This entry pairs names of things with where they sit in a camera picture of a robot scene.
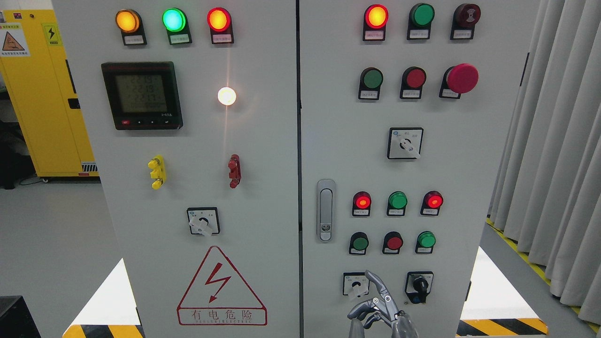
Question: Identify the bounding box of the yellow terminal connector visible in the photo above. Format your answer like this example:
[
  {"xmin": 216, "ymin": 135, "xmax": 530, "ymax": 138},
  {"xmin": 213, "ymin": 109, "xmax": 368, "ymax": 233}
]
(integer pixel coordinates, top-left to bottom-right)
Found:
[{"xmin": 147, "ymin": 155, "xmax": 167, "ymax": 190}]

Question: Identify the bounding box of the middle green indicator lamp lower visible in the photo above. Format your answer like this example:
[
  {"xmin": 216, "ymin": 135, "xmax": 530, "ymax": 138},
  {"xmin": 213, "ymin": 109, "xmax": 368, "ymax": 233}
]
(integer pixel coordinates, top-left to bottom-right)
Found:
[{"xmin": 386, "ymin": 191, "xmax": 408, "ymax": 217}]

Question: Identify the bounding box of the left door rotary selector switch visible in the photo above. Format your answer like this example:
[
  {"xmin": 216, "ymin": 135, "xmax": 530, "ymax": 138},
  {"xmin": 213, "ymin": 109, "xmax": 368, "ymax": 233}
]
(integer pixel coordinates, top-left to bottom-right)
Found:
[{"xmin": 186, "ymin": 207, "xmax": 221, "ymax": 236}]

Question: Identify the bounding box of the upper green push button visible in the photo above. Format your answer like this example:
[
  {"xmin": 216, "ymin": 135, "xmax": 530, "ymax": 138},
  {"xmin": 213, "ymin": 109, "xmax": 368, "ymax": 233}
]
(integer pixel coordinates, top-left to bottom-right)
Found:
[{"xmin": 358, "ymin": 67, "xmax": 384, "ymax": 100}]

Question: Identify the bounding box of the red terminal connector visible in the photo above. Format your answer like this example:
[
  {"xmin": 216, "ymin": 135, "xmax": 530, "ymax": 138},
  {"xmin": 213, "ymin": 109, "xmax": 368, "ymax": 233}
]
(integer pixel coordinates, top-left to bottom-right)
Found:
[{"xmin": 227, "ymin": 154, "xmax": 242, "ymax": 189}]

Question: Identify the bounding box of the red electric hazard warning sticker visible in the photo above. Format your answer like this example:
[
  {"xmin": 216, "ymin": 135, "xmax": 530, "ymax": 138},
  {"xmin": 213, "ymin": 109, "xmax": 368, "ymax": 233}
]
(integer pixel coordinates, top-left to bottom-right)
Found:
[{"xmin": 177, "ymin": 246, "xmax": 268, "ymax": 326}]

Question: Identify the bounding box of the silver robotic hand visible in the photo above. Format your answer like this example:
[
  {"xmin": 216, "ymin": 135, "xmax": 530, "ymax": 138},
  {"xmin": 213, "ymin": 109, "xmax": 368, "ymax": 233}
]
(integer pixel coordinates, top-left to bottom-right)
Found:
[{"xmin": 347, "ymin": 270, "xmax": 419, "ymax": 338}]

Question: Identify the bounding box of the red indicator lamp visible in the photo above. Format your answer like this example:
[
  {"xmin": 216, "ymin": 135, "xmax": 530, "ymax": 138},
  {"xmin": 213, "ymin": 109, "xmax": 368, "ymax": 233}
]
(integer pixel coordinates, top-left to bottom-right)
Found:
[
  {"xmin": 419, "ymin": 191, "xmax": 444, "ymax": 216},
  {"xmin": 352, "ymin": 191, "xmax": 372, "ymax": 217}
]

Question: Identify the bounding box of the upper right rotary selector switch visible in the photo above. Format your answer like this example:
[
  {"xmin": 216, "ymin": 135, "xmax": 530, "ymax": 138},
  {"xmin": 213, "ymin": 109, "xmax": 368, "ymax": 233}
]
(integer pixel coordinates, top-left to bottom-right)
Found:
[{"xmin": 386, "ymin": 128, "xmax": 424, "ymax": 160}]

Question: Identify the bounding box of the lower right green push button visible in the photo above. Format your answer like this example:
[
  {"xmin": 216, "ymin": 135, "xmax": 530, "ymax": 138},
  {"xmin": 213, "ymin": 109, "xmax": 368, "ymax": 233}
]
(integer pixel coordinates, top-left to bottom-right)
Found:
[{"xmin": 415, "ymin": 231, "xmax": 437, "ymax": 254}]

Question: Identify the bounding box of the red-orange indicator lamp left door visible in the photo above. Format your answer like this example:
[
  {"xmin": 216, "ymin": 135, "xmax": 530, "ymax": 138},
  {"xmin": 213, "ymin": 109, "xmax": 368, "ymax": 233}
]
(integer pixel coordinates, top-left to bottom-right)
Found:
[{"xmin": 207, "ymin": 7, "xmax": 234, "ymax": 44}]

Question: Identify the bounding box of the red-orange indicator lamp door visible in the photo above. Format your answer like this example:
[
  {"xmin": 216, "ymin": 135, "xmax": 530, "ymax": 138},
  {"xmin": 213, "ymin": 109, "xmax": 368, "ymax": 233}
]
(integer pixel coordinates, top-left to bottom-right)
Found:
[
  {"xmin": 207, "ymin": 7, "xmax": 234, "ymax": 44},
  {"xmin": 362, "ymin": 4, "xmax": 389, "ymax": 41}
]

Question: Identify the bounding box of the left red indicator lamp lower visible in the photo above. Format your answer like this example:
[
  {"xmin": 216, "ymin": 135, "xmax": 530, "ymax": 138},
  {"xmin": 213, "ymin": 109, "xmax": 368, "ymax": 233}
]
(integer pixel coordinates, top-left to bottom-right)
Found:
[{"xmin": 352, "ymin": 191, "xmax": 372, "ymax": 217}]

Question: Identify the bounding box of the right red indicator lamp lower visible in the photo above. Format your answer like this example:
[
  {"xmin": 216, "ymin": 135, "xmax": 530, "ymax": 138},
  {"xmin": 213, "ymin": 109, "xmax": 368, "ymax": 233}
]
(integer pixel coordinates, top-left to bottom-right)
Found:
[{"xmin": 419, "ymin": 191, "xmax": 444, "ymax": 216}]

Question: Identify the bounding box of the black digital power meter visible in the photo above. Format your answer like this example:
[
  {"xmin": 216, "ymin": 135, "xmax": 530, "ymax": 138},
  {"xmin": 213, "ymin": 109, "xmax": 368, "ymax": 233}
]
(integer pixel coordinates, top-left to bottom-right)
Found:
[{"xmin": 101, "ymin": 61, "xmax": 183, "ymax": 131}]

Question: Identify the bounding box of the lower red push button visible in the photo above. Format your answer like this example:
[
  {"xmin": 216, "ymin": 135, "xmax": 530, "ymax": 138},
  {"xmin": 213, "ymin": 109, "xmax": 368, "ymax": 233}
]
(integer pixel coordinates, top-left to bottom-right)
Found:
[{"xmin": 382, "ymin": 231, "xmax": 404, "ymax": 254}]

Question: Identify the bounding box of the lit green indicator lamp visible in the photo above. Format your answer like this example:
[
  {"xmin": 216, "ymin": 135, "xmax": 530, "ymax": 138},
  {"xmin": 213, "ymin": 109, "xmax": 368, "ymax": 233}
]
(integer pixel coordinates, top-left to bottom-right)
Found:
[{"xmin": 162, "ymin": 7, "xmax": 193, "ymax": 45}]

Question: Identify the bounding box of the grey curtain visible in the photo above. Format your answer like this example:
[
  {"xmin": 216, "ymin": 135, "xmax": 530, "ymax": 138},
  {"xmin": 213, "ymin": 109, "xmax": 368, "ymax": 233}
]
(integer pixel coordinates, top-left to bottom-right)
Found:
[{"xmin": 489, "ymin": 0, "xmax": 601, "ymax": 324}]

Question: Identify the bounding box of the dark red buzzer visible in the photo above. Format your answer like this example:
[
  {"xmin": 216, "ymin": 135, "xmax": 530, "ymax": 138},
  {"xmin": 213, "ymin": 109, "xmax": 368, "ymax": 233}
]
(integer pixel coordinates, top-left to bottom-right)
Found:
[{"xmin": 449, "ymin": 3, "xmax": 481, "ymax": 40}]

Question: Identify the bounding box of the red push button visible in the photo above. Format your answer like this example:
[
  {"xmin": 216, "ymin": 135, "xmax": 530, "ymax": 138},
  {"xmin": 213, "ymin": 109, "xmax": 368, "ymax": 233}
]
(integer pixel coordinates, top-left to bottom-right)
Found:
[
  {"xmin": 382, "ymin": 231, "xmax": 404, "ymax": 254},
  {"xmin": 400, "ymin": 66, "xmax": 427, "ymax": 99}
]

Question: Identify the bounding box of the upper red push button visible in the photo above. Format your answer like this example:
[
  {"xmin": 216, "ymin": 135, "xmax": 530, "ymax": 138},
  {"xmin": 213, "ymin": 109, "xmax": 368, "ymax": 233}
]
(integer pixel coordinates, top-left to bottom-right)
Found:
[{"xmin": 400, "ymin": 66, "xmax": 427, "ymax": 99}]

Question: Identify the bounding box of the lower green start push button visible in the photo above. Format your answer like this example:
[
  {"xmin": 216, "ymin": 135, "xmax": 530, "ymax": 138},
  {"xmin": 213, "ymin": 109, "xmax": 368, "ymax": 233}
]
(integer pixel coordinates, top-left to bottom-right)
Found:
[{"xmin": 348, "ymin": 232, "xmax": 369, "ymax": 255}]

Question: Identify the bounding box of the green indicator lamp top right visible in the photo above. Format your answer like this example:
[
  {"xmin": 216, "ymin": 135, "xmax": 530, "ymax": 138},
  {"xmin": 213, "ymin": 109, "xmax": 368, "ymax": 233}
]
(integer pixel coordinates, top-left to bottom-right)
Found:
[{"xmin": 407, "ymin": 3, "xmax": 435, "ymax": 40}]

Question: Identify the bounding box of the white lit indicator lamp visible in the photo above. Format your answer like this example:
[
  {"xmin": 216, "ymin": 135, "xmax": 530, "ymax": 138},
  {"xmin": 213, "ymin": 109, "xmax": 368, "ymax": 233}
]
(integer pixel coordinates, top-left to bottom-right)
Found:
[{"xmin": 217, "ymin": 86, "xmax": 238, "ymax": 106}]

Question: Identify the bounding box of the black key selector switch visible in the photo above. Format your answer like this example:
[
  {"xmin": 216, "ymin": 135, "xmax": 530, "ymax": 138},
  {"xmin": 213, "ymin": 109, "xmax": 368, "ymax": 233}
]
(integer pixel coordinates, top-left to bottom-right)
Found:
[{"xmin": 404, "ymin": 271, "xmax": 434, "ymax": 304}]

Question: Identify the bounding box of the red-orange indicator lamp right door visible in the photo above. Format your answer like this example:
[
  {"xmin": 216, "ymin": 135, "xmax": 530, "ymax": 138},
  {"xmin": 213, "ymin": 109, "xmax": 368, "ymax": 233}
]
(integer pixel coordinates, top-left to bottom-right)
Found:
[{"xmin": 362, "ymin": 4, "xmax": 389, "ymax": 41}]

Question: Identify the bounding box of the orange indicator lamp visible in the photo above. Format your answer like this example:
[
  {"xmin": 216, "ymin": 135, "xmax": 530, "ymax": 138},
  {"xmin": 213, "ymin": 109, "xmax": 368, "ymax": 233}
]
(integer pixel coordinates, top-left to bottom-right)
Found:
[{"xmin": 116, "ymin": 9, "xmax": 147, "ymax": 46}]

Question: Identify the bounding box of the red emergency stop mushroom button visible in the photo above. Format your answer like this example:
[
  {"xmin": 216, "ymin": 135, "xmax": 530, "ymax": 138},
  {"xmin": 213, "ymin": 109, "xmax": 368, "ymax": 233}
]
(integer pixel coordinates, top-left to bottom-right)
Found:
[{"xmin": 439, "ymin": 63, "xmax": 479, "ymax": 99}]

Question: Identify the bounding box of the grey cabinet door handle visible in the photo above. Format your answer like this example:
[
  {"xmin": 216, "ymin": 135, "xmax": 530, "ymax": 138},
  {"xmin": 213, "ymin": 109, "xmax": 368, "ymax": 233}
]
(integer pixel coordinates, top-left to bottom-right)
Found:
[{"xmin": 317, "ymin": 179, "xmax": 336, "ymax": 242}]

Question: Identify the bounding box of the bottom left rotary selector switch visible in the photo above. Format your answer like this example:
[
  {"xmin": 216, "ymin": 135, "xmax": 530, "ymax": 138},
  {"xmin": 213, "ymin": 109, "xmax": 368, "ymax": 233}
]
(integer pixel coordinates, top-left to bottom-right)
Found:
[{"xmin": 343, "ymin": 272, "xmax": 370, "ymax": 301}]

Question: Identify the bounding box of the grey electrical control cabinet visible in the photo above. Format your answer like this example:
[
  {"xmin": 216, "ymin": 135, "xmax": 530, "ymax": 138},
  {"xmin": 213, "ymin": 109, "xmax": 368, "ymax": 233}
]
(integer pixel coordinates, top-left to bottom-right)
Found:
[{"xmin": 52, "ymin": 0, "xmax": 541, "ymax": 338}]

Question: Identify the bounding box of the yellow safety cabinet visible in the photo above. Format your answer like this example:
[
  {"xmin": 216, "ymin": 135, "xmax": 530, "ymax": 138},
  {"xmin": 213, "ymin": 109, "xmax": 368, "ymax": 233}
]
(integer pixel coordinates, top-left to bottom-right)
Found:
[{"xmin": 0, "ymin": 9, "xmax": 99, "ymax": 178}]

